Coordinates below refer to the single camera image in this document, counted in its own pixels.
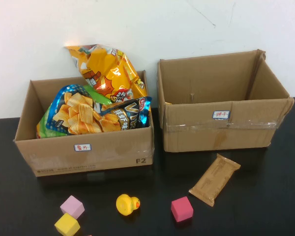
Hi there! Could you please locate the brown snack packet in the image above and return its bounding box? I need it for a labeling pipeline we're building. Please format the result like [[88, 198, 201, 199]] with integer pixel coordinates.
[[188, 153, 241, 207]]

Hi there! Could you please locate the cardboard box with F2 print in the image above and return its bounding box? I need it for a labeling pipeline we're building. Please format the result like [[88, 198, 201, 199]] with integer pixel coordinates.
[[13, 70, 155, 177]]

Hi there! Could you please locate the orange chip bag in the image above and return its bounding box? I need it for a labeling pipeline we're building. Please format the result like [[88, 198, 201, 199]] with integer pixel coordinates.
[[64, 44, 148, 104]]

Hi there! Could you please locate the blue ridged chip bag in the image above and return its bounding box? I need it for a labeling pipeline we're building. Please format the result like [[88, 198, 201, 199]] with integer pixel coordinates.
[[45, 84, 153, 135]]

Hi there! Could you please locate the cardboard box with clear tape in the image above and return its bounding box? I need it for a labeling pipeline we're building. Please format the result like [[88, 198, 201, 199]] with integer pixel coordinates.
[[157, 49, 295, 153]]

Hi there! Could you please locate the white label red writing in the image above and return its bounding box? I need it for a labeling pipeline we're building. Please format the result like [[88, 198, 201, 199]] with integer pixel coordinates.
[[74, 144, 92, 152]]

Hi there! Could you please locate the yellow rubber duck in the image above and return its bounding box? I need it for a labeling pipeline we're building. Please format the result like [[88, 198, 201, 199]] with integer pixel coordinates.
[[116, 194, 141, 216]]

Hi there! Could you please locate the magenta foam cube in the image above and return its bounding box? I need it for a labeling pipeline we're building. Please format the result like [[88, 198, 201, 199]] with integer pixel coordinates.
[[171, 196, 194, 223]]

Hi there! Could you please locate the green chip bag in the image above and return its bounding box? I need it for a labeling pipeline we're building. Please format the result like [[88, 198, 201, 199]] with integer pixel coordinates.
[[36, 85, 113, 139]]

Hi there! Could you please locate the pink foam cube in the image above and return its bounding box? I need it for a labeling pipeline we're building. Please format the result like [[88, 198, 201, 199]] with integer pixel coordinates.
[[59, 195, 86, 219]]

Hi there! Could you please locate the yellow foam cube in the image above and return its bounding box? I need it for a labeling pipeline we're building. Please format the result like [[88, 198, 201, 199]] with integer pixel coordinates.
[[54, 212, 81, 236]]

